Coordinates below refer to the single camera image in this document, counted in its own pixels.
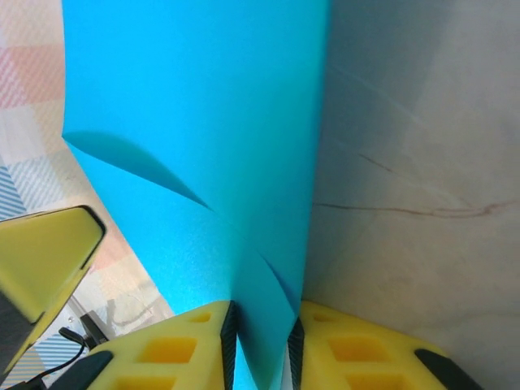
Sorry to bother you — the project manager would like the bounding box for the thin black cable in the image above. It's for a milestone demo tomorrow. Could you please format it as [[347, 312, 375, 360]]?
[[15, 312, 113, 387]]

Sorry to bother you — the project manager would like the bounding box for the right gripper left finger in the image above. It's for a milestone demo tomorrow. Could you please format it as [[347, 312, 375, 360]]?
[[58, 300, 239, 390]]

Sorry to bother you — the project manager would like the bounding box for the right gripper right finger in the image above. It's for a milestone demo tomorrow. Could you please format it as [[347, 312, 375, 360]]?
[[286, 299, 484, 390]]

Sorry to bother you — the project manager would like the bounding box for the blue square paper sheet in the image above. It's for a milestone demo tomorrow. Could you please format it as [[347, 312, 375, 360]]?
[[63, 0, 332, 390]]

